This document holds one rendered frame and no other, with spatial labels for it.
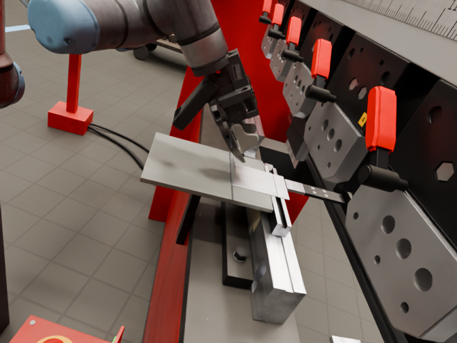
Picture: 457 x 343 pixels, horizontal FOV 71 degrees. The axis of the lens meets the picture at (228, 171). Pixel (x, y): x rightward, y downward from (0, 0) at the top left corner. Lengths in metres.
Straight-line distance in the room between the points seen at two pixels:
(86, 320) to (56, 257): 0.36
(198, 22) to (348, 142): 0.29
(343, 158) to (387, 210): 0.11
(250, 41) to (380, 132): 1.19
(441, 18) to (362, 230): 0.21
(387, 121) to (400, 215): 0.08
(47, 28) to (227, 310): 0.51
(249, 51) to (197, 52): 0.93
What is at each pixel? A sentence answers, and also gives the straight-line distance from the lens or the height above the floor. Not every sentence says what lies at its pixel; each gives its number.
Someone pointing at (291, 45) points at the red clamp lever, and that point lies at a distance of 0.66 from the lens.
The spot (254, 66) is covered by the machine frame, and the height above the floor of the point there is 1.03.
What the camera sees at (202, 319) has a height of 0.88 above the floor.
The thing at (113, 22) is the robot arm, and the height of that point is 1.24.
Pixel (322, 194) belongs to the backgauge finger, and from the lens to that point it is 0.77.
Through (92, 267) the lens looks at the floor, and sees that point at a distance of 1.71.
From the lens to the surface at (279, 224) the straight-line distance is 0.62.
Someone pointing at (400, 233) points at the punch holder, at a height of 1.23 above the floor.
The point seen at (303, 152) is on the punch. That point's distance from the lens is 0.62.
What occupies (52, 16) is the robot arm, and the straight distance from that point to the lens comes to 0.48.
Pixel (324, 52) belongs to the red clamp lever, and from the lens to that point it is 0.50.
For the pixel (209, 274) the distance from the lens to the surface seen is 0.64.
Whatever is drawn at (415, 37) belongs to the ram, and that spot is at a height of 1.36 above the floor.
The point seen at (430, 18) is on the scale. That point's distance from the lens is 0.39.
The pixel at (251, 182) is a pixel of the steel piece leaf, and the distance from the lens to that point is 0.68.
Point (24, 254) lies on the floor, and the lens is 1.77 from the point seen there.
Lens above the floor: 1.36
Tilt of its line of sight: 32 degrees down
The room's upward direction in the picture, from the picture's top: 22 degrees clockwise
